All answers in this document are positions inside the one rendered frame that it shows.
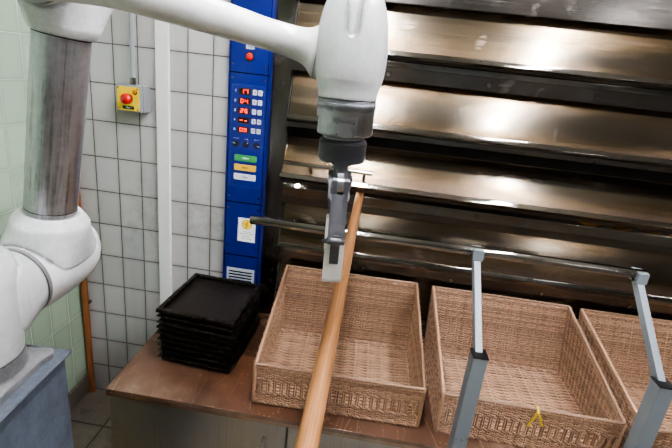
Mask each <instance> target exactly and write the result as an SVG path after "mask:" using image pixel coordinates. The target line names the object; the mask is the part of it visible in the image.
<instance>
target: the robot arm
mask: <svg viewBox="0 0 672 448"><path fill-rule="evenodd" d="M17 1H18V4H19V7H20V10H21V14H22V17H23V19H24V21H25V23H26V25H27V26H28V27H30V44H29V67H28V91H27V115H26V139H25V162H24V186H23V205H22V206H21V207H19V208H18V209H17V210H15V211H14V212H13V213H12V214H11V215H10V216H9V218H8V221H7V225H6V227H5V230H4V232H3V235H2V237H1V239H0V406H1V405H2V403H3V402H4V401H5V400H6V399H7V398H8V397H9V396H11V395H12V394H13V393H14V392H15V391H16V390H17V389H18V388H19V387H20V386H21V385H22V384H23V383H24V382H25V381H26V380H27V379H28V378H29V377H31V376H32V375H33V374H34V373H35V372H36V371H37V370H38V369H39V368H40V367H41V366H43V365H44V364H46V363H47V362H49V361H50V360H52V359H53V358H54V356H55V355H54V350H53V349H52V348H31V347H27V345H26V342H25V331H26V330H27V329H28V328H29V327H30V326H31V324H32V323H33V322H34V320H35V319H36V317H37V316H38V315H39V313H40V312H41V310H42V309H44V308H45V307H47V306H49V305H51V304H52V303H54V302H56V301H57V300H59V299H60V298H61V297H63V296H64V295H66V294H67V293H68V292H70V291H71V290H72V289H74V288H75V287H76V286H77V285H79V284H80V283H81V282H82V281H83V280H84V279H86V278H87V277H88V276H89V275H90V273H91V272H92V271H93V270H94V268H95V266H96V265H97V263H98V260H99V258H100V254H101V241H100V238H99V235H98V233H97V232H96V230H95V229H94V228H93V227H92V226H91V222H90V218H89V216H88V215H87V214H86V213H85V212H84V211H83V210H82V209H81V208H80V207H79V206H78V203H79V191H80V179H81V168H82V156H83V144H84V133H85V121H86V109H87V97H88V86H89V74H90V62H91V51H92V42H97V41H98V39H99V38H100V37H101V36H102V34H103V31H104V28H105V26H106V24H107V22H108V20H109V17H110V15H111V14H112V13H113V12H114V11H115V10H121V11H125V12H129V13H133V14H137V15H141V16H144V17H148V18H152V19H155V20H159V21H162V22H166V23H170V24H173V25H177V26H181V27H184V28H188V29H191V30H195V31H199V32H203V33H206V34H210V35H214V36H217V37H221V38H225V39H228V40H232V41H236V42H239V43H243V44H247V45H250V46H254V47H257V48H261V49H264V50H267V51H271V52H274V53H277V54H280V55H282V56H285V57H288V58H290V59H293V60H295V61H297V62H299V63H301V64H302V65H303V66H304V67H305V68H306V70H307V71H308V73H309V76H310V77H311V78H313V79H316V80H317V85H318V100H317V104H318V105H317V116H318V118H317V120H318V127H317V129H316V131H317V132H318V133H320V134H323V135H322V136H321V137H320V138H319V150H318V157H319V159H320V160H322V161H324V162H326V163H332V170H328V177H327V184H328V200H329V203H328V206H329V208H328V214H327V216H326V227H325V238H323V239H322V243H324V260H323V271H322V281H327V282H339V283H340V282H341V274H342V264H343V254H344V245H345V227H346V214H347V202H348V201H349V198H350V187H351V185H352V178H353V175H352V172H350V171H348V167H349V166H350V165H360V164H362V163H364V161H365V156H366V147H367V142H366V140H365V139H364V138H369V137H371V136H372V134H373V125H374V116H375V110H376V100H377V95H378V92H379V89H380V87H381V85H382V82H383V79H384V75H385V70H386V64H387V56H388V35H389V24H388V15H387V9H386V4H385V1H384V0H327V1H326V4H325V6H324V9H323V12H322V16H321V19H320V23H319V25H318V26H315V27H310V28H308V27H300V26H296V25H292V24H288V23H284V22H281V21H278V20H275V19H272V18H269V17H266V16H263V15H260V14H258V13H255V12H252V11H250V10H247V9H244V8H242V7H239V6H236V5H234V4H231V3H228V2H226V1H223V0H17Z"/></svg>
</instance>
